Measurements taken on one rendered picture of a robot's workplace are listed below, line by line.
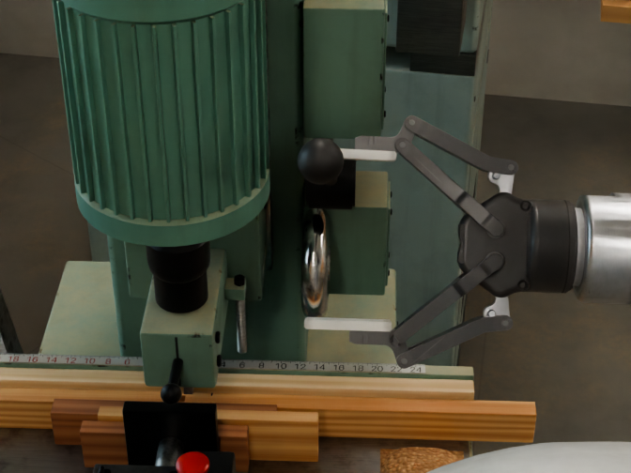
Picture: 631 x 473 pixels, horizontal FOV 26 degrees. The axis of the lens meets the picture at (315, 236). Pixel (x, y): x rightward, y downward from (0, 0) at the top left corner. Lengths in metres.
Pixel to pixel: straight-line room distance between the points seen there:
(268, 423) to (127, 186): 0.33
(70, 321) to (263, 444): 0.44
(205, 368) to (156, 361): 0.05
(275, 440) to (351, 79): 0.37
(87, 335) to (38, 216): 1.63
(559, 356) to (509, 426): 1.51
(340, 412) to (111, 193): 0.37
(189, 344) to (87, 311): 0.47
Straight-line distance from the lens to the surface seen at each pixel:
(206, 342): 1.30
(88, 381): 1.44
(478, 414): 1.41
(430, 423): 1.41
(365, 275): 1.49
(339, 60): 1.37
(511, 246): 1.10
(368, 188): 1.46
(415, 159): 1.09
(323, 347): 1.68
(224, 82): 1.12
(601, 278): 1.08
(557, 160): 3.53
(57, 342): 1.72
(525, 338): 2.96
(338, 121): 1.40
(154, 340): 1.30
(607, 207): 1.09
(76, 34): 1.12
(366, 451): 1.41
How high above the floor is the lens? 1.91
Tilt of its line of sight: 36 degrees down
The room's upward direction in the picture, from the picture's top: straight up
